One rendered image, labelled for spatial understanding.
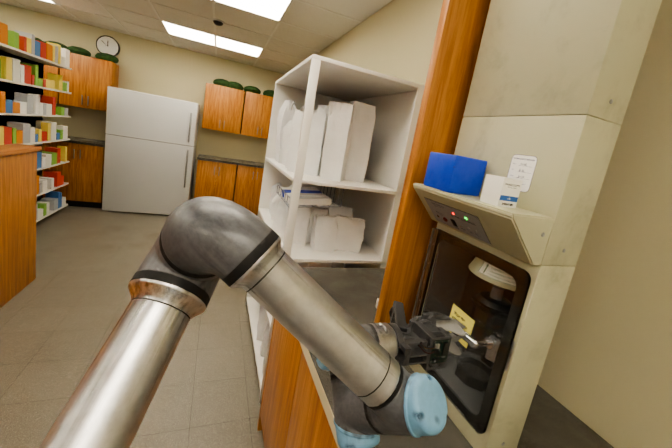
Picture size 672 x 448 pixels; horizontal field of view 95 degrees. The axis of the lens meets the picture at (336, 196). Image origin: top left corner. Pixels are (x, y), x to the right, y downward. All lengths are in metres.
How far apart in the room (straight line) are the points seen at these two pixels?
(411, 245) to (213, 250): 0.70
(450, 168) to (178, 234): 0.59
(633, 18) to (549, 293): 0.54
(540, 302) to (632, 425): 0.51
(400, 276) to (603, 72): 0.69
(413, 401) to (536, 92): 0.65
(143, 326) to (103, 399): 0.08
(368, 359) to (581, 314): 0.86
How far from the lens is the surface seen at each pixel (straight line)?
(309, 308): 0.44
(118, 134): 5.45
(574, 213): 0.78
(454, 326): 0.80
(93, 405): 0.49
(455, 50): 1.01
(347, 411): 0.62
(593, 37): 0.80
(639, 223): 1.15
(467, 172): 0.81
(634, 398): 1.22
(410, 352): 0.68
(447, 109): 0.99
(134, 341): 0.50
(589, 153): 0.77
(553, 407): 1.26
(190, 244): 0.44
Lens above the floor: 1.58
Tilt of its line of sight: 10 degrees down
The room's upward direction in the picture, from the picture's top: 10 degrees clockwise
